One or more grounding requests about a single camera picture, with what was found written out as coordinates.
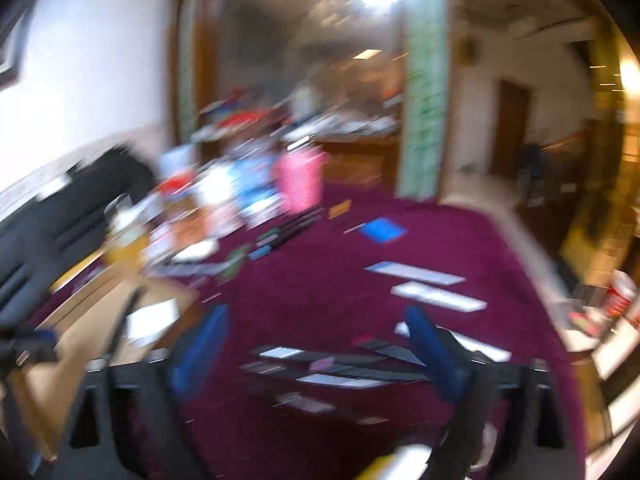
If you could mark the purple tablecloth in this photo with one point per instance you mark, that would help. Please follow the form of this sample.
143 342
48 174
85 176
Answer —
310 285

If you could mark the black marker blue cap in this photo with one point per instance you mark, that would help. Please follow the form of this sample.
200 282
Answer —
300 221

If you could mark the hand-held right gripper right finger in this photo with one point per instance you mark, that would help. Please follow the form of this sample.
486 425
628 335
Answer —
435 355

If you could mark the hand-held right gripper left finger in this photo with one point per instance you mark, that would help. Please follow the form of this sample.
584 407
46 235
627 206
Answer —
200 350

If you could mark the pink plastic container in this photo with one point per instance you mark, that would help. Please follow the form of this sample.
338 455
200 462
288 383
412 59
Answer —
300 180

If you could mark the green bamboo wall panel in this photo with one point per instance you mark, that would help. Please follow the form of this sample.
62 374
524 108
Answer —
425 85

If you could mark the wooden door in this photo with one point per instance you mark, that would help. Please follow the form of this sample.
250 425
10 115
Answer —
510 130

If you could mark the black bag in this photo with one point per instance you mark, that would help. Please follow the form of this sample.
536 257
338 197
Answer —
50 220

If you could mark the white marker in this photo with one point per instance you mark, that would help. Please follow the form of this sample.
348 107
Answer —
415 274
480 349
437 296

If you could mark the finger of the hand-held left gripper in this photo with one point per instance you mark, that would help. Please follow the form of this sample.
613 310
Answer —
27 344

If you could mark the wooden cabinet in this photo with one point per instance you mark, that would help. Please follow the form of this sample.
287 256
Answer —
355 157

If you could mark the white charger adapter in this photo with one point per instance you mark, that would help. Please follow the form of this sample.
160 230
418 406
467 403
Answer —
150 322

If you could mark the black marker pink cap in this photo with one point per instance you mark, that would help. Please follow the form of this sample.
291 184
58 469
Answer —
350 359

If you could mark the golden metal railing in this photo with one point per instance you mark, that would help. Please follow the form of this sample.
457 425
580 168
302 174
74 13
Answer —
600 160

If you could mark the red and white cup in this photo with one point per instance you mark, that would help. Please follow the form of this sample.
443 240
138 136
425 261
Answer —
620 295

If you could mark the orange marker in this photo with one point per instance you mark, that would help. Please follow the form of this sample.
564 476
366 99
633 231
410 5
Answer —
340 208

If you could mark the cardboard box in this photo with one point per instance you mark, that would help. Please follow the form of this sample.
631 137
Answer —
75 320

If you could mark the black marker grey cap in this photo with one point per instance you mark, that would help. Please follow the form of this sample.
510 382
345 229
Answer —
395 351

